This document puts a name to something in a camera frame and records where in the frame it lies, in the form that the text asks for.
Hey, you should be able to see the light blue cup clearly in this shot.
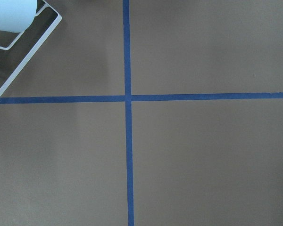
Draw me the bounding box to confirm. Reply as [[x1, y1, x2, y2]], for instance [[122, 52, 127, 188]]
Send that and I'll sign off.
[[0, 0, 37, 33]]

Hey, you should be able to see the white wire cup rack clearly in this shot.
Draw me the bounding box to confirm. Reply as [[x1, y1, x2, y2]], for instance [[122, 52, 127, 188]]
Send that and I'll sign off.
[[0, 0, 62, 97]]

